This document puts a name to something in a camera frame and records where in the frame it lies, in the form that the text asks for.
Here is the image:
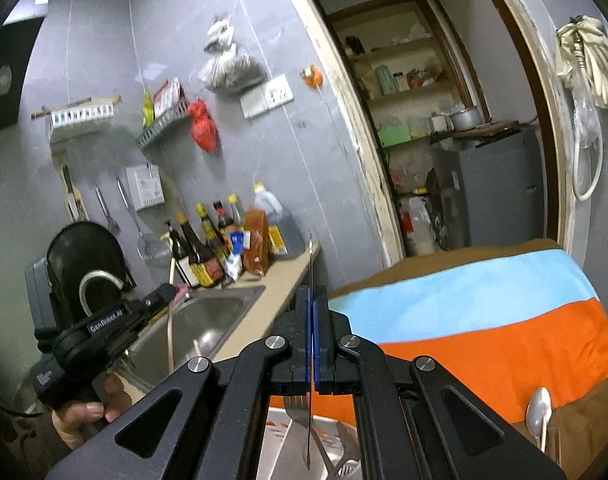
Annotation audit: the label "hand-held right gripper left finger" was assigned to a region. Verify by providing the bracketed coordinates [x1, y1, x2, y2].
[44, 285, 313, 480]

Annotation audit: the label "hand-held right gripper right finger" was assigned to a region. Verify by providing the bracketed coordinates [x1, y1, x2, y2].
[312, 285, 567, 480]

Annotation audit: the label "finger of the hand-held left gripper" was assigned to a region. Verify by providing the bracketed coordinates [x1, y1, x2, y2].
[134, 284, 178, 322]

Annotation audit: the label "white plastic utensil holder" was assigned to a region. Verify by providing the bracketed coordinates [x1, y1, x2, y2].
[256, 395, 362, 480]

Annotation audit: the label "metal spoon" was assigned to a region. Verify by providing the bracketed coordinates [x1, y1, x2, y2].
[526, 386, 554, 453]

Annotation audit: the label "person's left hand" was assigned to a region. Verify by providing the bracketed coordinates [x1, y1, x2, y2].
[51, 375, 126, 451]

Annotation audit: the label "dark pump bottle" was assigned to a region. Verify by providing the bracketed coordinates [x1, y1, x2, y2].
[165, 220, 200, 288]

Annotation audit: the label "metal mesh strainer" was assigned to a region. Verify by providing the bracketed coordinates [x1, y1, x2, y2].
[116, 177, 170, 261]

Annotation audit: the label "stainless steel sink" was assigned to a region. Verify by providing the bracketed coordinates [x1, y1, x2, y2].
[119, 284, 267, 391]

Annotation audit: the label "soy sauce bottle yellow label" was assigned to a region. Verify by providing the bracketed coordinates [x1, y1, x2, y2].
[175, 213, 224, 288]

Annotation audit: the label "metal faucet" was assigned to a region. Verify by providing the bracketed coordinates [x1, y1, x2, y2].
[79, 270, 127, 316]

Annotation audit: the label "dark sauce bottle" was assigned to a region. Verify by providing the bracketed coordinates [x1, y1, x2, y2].
[195, 203, 230, 261]
[212, 201, 235, 241]

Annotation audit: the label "hanging metal kitchen tool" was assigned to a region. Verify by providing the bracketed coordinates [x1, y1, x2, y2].
[94, 185, 121, 235]

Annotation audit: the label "blue white packet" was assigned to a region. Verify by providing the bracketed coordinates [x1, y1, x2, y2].
[225, 230, 250, 281]

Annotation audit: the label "black round pan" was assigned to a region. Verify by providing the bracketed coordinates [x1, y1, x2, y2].
[46, 221, 130, 333]

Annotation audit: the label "orange red spice packet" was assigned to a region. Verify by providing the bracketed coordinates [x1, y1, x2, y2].
[243, 207, 271, 276]

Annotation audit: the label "small sauce bottle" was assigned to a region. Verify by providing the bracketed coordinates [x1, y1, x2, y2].
[227, 194, 245, 228]

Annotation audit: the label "large oil jug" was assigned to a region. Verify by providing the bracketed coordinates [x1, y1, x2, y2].
[253, 182, 305, 260]

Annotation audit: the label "white plastic jug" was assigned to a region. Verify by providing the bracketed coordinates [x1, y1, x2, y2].
[401, 195, 437, 256]

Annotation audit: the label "striped colourful blanket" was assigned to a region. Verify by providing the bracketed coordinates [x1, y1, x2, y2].
[264, 239, 608, 480]

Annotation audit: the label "red plastic bag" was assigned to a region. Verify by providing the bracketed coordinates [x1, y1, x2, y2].
[187, 99, 219, 152]

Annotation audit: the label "red seasoning packets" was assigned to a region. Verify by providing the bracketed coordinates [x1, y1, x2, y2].
[153, 78, 184, 120]

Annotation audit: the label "green box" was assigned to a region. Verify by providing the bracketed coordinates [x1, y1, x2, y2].
[377, 124, 412, 147]

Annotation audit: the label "clear bag of dried goods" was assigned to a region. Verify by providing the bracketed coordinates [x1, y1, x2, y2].
[198, 17, 269, 95]

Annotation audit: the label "grey washing machine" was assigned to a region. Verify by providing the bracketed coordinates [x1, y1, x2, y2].
[431, 125, 545, 251]

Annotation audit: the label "black range hood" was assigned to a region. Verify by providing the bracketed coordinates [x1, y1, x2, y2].
[0, 15, 45, 137]

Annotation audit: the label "wooden shelf unit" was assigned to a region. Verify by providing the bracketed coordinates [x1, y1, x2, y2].
[329, 0, 485, 161]

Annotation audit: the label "metal pot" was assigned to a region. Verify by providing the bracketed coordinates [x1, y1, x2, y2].
[449, 106, 483, 132]

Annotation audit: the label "green thermos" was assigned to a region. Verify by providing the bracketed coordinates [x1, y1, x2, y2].
[375, 64, 396, 96]

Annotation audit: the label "wooden board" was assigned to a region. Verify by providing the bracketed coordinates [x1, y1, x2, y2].
[429, 120, 522, 141]

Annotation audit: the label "clear plastic bag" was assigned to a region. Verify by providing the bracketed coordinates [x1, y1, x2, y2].
[574, 90, 602, 148]

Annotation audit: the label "cream rubber gloves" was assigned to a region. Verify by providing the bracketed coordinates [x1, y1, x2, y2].
[556, 16, 608, 108]

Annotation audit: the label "white wall-mounted plastic box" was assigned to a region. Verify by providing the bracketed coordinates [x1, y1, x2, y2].
[125, 162, 164, 211]

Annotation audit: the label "wooden wall knife holder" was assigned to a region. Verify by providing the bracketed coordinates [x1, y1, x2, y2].
[58, 152, 87, 223]

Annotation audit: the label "grey wall shelf rack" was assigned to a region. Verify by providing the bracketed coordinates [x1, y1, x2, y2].
[136, 100, 191, 150]

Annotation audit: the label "white plastic wall basket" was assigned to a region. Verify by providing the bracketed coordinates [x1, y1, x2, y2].
[46, 101, 117, 132]

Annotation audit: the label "wooden door frame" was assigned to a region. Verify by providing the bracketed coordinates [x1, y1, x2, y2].
[271, 0, 585, 271]

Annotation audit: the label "white wall socket panel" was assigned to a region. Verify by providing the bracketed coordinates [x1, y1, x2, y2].
[240, 74, 294, 120]

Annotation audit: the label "white hose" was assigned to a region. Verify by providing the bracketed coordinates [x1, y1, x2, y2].
[571, 35, 605, 202]

